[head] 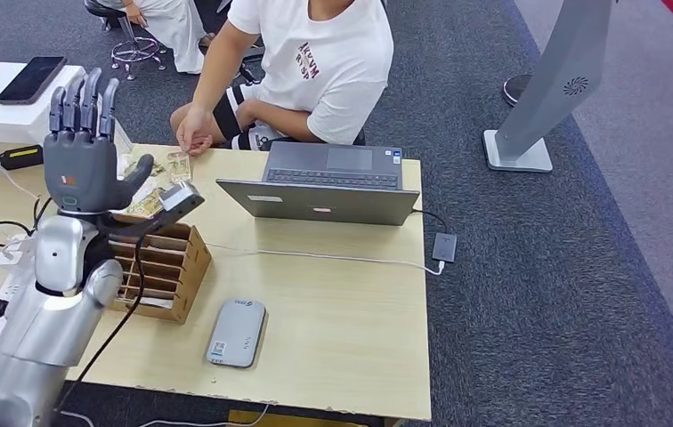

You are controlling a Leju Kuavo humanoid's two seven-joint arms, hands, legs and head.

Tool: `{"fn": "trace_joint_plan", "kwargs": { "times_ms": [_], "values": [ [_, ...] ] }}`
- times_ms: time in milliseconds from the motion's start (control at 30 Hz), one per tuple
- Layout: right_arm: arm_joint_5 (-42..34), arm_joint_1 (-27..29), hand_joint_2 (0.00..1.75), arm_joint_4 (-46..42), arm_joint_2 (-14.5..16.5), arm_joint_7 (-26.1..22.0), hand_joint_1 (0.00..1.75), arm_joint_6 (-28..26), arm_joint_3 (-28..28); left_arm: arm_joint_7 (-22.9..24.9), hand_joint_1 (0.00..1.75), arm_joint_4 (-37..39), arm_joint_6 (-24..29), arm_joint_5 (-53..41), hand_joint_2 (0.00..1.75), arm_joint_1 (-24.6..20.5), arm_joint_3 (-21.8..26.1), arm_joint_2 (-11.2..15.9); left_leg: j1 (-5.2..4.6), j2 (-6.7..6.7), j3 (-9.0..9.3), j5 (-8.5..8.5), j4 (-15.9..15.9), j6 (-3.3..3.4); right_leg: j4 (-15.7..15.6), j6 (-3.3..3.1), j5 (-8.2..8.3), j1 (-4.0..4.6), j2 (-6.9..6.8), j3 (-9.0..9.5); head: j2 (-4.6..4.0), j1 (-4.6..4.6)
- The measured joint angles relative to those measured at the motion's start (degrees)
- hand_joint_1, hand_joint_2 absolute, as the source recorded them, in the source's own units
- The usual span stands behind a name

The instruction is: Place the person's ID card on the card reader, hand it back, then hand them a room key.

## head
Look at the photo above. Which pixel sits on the white charger plug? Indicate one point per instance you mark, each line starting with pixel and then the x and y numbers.
pixel 9 254

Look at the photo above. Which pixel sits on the seated person in background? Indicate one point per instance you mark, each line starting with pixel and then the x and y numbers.
pixel 177 29

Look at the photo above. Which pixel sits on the person's left hand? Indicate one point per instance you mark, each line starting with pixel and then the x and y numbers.
pixel 248 115

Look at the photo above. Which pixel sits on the cardboard card organizer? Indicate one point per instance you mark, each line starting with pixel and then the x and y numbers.
pixel 192 265

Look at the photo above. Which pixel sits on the white power strip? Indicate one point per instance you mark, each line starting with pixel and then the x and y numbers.
pixel 11 289

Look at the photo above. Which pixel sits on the white box stand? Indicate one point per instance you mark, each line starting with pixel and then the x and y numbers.
pixel 6 121

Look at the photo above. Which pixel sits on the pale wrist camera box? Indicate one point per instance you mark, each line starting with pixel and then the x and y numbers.
pixel 177 194

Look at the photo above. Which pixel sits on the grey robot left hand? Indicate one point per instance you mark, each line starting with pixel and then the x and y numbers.
pixel 80 165

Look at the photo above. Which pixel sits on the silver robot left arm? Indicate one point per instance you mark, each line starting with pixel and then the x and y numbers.
pixel 47 330

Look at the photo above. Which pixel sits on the person's right forearm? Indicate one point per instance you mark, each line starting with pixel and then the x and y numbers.
pixel 218 65

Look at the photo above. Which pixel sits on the patterned ID card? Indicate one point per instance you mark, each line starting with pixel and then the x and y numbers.
pixel 179 168

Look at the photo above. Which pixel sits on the grey kiosk stand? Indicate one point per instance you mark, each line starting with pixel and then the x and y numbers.
pixel 560 76

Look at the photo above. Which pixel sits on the round black base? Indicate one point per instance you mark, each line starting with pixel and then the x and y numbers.
pixel 515 89

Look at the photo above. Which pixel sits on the yellow object under table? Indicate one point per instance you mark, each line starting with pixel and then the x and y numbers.
pixel 277 421

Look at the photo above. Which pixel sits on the large patterned card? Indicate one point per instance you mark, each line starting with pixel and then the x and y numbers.
pixel 146 205

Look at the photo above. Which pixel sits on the white card in organizer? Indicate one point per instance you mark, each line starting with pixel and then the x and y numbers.
pixel 155 302

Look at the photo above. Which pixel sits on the black smartphone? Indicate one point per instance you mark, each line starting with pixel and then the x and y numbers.
pixel 33 79

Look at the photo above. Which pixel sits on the person's right hand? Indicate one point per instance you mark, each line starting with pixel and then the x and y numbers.
pixel 196 129

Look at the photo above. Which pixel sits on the grey laptop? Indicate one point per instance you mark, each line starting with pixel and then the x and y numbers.
pixel 319 203

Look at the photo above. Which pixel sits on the person's left forearm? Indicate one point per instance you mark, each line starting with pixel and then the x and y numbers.
pixel 283 121

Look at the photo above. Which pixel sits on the black power adapter yellow label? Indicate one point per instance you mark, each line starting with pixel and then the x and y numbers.
pixel 18 157

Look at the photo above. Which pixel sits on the chrome stool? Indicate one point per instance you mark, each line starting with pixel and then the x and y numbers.
pixel 136 50

